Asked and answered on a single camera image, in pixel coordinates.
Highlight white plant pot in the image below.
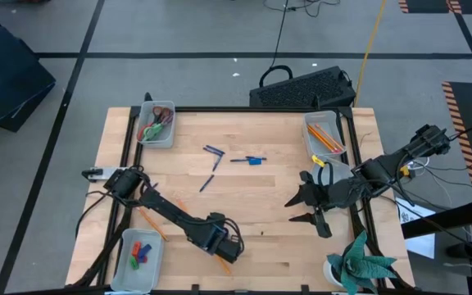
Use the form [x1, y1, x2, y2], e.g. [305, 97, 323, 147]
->
[322, 258, 346, 288]

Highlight narrow hazard striped floor mat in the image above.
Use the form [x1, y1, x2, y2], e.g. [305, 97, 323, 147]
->
[397, 0, 472, 15]

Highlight red scissors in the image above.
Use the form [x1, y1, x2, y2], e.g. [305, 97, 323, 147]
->
[137, 105, 165, 142]

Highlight grey plastic bin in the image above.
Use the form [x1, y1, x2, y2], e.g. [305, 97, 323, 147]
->
[109, 228, 165, 293]
[135, 100, 176, 150]
[307, 157, 360, 188]
[301, 109, 347, 161]

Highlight green scissors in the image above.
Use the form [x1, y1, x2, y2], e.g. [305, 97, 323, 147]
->
[141, 121, 166, 143]

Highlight yellow hanging cable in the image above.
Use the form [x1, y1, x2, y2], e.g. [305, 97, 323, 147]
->
[354, 0, 388, 107]

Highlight white paper sheet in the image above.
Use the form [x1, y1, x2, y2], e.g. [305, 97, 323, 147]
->
[395, 196, 437, 260]

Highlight large hazard striped floor mat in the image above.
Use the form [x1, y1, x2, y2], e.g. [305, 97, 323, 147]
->
[441, 80, 472, 202]

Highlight large black case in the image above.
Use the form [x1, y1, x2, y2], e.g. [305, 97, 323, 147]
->
[0, 7, 57, 134]

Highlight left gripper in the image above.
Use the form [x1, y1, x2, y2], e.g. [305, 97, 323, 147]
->
[202, 212, 245, 265]

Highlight purple scissors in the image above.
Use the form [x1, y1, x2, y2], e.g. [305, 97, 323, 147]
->
[157, 107, 175, 128]

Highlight black hanging cable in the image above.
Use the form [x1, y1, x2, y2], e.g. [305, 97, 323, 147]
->
[259, 0, 294, 89]

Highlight teal paper plant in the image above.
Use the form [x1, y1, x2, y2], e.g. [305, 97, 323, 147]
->
[326, 230, 398, 295]

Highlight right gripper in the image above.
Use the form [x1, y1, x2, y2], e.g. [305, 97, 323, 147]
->
[284, 170, 360, 239]

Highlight black beam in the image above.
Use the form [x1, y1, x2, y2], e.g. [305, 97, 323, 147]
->
[401, 197, 472, 240]

